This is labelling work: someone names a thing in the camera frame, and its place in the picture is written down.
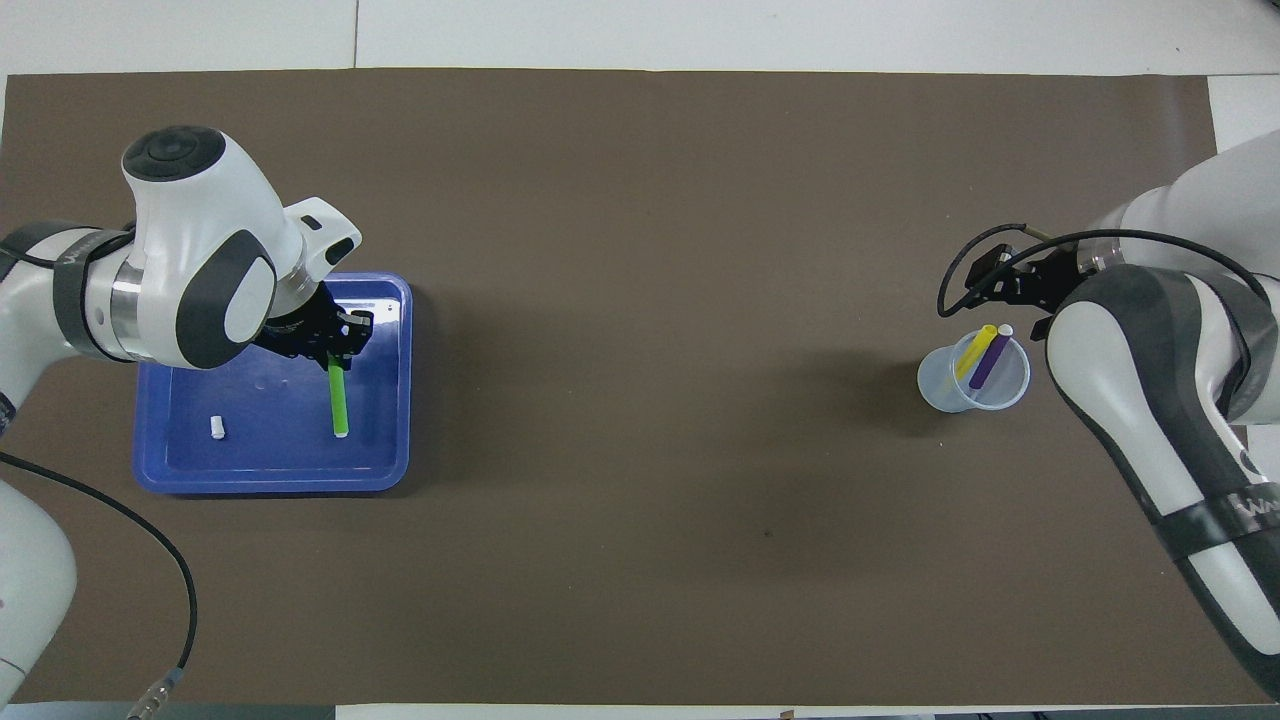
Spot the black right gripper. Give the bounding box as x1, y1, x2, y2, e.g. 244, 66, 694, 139
966, 245, 1089, 313

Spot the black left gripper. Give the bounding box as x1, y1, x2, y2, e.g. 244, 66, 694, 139
255, 285, 376, 373

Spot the green marker pen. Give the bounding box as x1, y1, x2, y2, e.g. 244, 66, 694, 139
327, 360, 351, 439

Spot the yellow marker pen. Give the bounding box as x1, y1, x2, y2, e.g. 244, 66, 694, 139
955, 324, 999, 383

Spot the purple marker pen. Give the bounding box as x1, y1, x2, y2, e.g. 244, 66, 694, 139
968, 323, 1015, 391

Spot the blue plastic tray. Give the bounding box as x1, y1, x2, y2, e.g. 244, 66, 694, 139
133, 272, 414, 495

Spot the translucent plastic cup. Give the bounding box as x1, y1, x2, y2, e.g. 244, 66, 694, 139
917, 329, 1032, 413

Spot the brown table mat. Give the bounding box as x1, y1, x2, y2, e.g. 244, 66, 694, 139
0, 68, 1276, 706

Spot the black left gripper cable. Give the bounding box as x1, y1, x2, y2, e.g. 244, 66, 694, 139
0, 452, 199, 720

